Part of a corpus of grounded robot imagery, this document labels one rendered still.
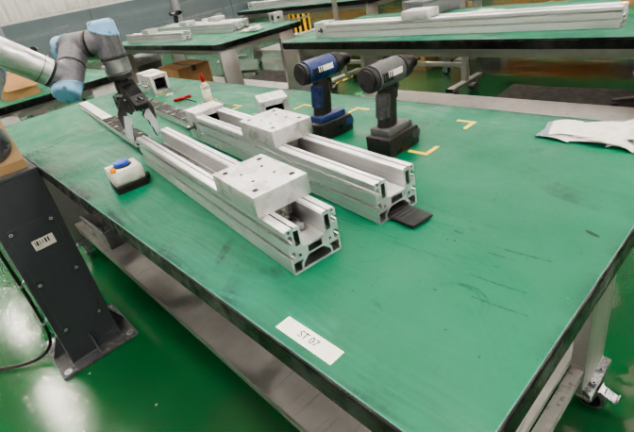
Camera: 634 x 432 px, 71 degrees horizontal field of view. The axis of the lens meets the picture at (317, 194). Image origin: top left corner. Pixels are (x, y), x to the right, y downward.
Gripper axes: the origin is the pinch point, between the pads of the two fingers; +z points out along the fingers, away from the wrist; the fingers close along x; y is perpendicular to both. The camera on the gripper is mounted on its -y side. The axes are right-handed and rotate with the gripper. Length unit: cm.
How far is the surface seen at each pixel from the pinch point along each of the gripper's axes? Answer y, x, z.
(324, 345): -106, 11, 5
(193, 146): -37.1, -2.5, -3.6
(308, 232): -89, -1, 0
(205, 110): -11.1, -17.5, -4.4
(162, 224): -53, 14, 5
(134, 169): -27.1, 11.2, -0.4
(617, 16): -62, -172, 1
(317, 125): -47, -34, 0
